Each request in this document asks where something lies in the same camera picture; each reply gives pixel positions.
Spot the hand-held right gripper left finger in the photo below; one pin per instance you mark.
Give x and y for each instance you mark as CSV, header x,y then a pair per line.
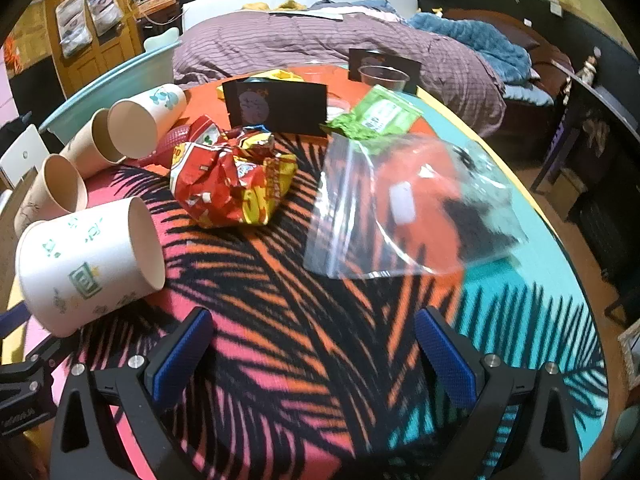
x,y
182,347

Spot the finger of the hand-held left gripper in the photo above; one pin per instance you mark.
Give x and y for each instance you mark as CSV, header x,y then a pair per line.
x,y
42,355
12,319

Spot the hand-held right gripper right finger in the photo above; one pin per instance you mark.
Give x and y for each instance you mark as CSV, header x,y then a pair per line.
x,y
445,355

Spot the white paper cup green print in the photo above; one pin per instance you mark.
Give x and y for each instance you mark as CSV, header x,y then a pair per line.
x,y
75,270

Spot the tan paper cup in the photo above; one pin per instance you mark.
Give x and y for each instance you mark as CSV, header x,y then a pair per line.
x,y
30,210
82,150

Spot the clear zip bag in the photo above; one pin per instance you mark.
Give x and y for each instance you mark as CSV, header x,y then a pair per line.
x,y
400,210

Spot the red yellow snack bag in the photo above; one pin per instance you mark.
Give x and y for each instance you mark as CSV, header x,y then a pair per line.
x,y
225,180

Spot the red textured plastic lid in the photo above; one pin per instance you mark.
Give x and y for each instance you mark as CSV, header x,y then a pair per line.
x,y
172,141

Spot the light blue plastic basin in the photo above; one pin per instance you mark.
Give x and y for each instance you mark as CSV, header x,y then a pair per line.
x,y
85,91

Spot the white paper cup blue print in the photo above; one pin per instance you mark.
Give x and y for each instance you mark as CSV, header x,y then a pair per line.
x,y
160,105

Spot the white round container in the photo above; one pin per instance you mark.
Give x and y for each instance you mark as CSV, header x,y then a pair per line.
x,y
339,107

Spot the clear plastic cup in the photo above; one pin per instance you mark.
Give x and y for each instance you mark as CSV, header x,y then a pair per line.
x,y
382,77

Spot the yellow box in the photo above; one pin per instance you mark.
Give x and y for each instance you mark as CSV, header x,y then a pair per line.
x,y
280,76

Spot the white laptop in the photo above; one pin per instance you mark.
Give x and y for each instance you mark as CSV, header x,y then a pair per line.
x,y
20,152

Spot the green packet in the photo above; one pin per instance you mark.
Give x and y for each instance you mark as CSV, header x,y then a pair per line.
x,y
380,115

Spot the black tent card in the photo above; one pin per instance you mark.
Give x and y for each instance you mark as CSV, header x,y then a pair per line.
x,y
360,60
280,105

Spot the orange paper decoration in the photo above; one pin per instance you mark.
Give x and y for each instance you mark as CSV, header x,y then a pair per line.
x,y
11,55

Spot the light blue pillow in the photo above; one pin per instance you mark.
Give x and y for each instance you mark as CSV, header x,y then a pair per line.
x,y
527,94

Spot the wooden door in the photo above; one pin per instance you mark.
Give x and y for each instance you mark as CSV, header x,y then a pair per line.
x,y
107,55

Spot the hanging plastic packet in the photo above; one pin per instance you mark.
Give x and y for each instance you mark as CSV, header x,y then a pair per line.
x,y
102,2
72,25

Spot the pale green chair back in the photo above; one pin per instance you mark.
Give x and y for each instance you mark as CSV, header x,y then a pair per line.
x,y
160,40

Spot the blue fuzzy blanket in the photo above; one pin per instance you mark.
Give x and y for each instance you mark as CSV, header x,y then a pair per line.
x,y
480,40

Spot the small white figurine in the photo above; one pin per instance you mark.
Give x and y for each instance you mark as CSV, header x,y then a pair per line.
x,y
591,69

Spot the patterned wooden box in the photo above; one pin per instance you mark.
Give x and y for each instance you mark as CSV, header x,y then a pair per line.
x,y
157,1

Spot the white bed headboard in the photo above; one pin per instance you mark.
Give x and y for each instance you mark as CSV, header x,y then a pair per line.
x,y
225,2

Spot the white paper sheet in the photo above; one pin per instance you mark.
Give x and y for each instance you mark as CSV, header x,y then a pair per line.
x,y
305,14

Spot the yellow plush toy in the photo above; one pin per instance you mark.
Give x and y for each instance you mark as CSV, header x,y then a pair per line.
x,y
277,4

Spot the white picture frame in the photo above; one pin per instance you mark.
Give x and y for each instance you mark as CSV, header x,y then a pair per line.
x,y
631,355

